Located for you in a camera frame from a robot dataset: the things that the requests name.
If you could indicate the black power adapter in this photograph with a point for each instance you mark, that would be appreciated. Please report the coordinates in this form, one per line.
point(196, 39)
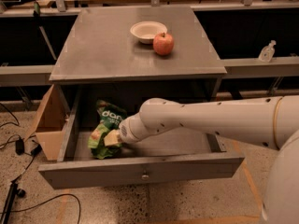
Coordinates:
point(19, 146)

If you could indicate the brown cardboard box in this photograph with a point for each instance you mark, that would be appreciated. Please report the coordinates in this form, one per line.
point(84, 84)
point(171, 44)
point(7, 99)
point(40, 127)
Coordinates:
point(48, 124)

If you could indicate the white paper bowl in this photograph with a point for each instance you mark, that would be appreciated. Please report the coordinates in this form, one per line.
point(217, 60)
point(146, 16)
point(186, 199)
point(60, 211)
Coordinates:
point(145, 31)

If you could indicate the grey open top drawer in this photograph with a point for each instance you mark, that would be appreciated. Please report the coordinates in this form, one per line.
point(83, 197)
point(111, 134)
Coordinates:
point(180, 154)

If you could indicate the black stand leg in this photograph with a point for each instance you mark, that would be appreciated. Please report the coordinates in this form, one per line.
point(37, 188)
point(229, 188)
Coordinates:
point(14, 191)

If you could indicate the small metal drawer knob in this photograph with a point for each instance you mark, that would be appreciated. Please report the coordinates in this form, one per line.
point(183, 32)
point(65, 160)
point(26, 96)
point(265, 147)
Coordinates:
point(145, 177)

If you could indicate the green rice chip bag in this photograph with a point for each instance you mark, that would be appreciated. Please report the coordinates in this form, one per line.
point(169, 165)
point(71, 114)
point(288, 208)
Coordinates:
point(110, 118)

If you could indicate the red apple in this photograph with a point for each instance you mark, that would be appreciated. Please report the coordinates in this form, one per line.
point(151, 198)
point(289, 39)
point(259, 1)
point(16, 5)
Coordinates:
point(163, 44)

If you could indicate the grey metal rail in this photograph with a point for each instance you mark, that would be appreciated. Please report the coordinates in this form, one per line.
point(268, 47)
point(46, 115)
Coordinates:
point(39, 75)

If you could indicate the grey wooden cabinet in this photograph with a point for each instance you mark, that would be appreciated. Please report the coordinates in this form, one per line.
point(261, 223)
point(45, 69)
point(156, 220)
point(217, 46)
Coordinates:
point(103, 58)

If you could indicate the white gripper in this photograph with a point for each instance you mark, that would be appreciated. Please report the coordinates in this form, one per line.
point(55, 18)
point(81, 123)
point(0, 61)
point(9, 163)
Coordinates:
point(127, 132)

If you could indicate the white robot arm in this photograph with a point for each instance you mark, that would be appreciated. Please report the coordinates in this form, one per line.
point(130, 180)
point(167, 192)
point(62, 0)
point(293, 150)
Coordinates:
point(273, 121)

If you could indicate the clear sanitizer pump bottle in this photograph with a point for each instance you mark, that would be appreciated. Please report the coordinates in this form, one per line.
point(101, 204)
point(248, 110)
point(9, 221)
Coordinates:
point(267, 52)

